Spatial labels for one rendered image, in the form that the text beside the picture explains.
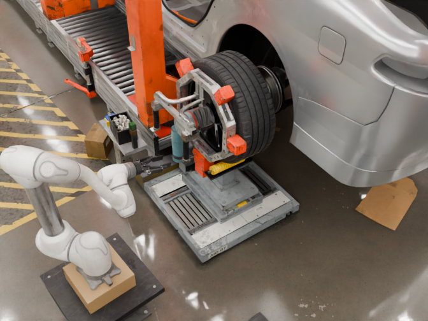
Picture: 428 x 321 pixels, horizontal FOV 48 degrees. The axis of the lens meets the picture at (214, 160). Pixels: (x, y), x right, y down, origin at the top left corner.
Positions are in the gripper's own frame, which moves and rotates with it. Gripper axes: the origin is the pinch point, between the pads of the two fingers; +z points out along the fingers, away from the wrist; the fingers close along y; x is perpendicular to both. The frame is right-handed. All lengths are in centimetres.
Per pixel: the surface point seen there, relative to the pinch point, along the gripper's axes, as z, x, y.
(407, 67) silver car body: 58, -93, -86
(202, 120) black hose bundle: 9.7, -34.2, -14.2
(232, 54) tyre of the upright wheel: 43, -60, 8
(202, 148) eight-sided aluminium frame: 32.9, -0.5, 2.8
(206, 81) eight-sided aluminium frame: 23, -48, 3
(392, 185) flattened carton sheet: 175, 24, -65
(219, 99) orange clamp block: 17, -46, -15
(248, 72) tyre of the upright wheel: 40, -58, -11
